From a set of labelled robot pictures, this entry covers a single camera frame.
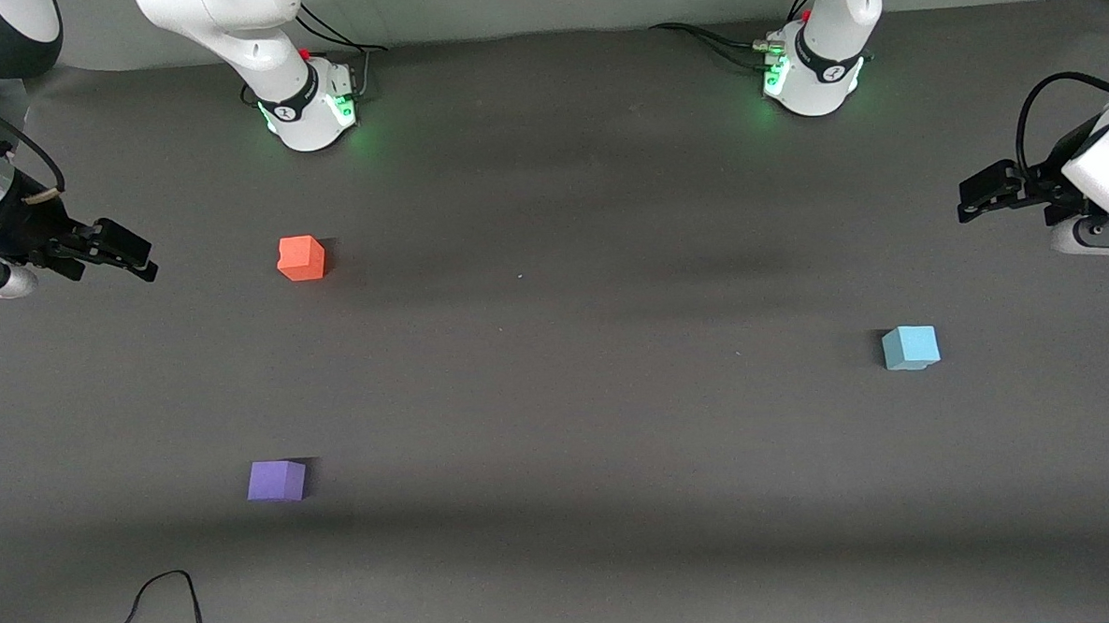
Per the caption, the light blue foam block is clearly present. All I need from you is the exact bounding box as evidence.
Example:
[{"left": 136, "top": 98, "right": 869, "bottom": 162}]
[{"left": 881, "top": 324, "right": 943, "bottom": 373}]

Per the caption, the orange foam block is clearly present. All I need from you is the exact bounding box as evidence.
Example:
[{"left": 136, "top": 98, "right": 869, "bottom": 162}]
[{"left": 276, "top": 235, "right": 327, "bottom": 283}]

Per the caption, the purple foam block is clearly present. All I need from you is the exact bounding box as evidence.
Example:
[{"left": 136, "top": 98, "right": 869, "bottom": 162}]
[{"left": 246, "top": 459, "right": 310, "bottom": 504}]

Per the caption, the dark grey table mat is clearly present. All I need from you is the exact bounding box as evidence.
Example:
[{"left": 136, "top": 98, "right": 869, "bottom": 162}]
[{"left": 0, "top": 0, "right": 1109, "bottom": 623}]

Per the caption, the black right base cable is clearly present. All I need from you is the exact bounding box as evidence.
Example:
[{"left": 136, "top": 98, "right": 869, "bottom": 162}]
[{"left": 294, "top": 0, "right": 393, "bottom": 104}]

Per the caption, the black base cable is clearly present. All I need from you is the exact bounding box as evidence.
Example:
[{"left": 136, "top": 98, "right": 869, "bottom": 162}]
[
  {"left": 294, "top": 0, "right": 393, "bottom": 104},
  {"left": 649, "top": 17, "right": 784, "bottom": 76}
]

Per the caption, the thin black looped cable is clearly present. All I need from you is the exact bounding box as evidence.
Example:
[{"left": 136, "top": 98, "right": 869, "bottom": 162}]
[{"left": 110, "top": 566, "right": 252, "bottom": 623}]

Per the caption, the black left base cable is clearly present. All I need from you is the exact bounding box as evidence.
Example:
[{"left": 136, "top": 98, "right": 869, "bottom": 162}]
[{"left": 649, "top": 17, "right": 784, "bottom": 76}]

